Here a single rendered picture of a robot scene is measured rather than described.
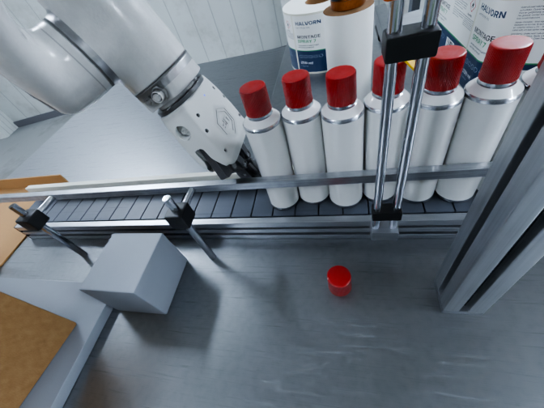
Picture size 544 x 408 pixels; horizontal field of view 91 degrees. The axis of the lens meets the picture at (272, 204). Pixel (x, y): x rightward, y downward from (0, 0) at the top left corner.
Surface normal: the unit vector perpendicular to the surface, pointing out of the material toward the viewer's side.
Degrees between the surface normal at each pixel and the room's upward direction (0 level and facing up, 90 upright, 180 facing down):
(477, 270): 90
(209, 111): 69
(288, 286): 0
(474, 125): 90
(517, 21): 90
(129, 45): 80
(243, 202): 0
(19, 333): 90
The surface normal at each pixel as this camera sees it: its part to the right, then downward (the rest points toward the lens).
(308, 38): -0.48, 0.73
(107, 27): 0.46, 0.40
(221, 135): 0.81, -0.20
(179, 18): 0.06, 0.74
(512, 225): -0.15, 0.77
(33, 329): 0.93, 0.07
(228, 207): -0.23, -0.64
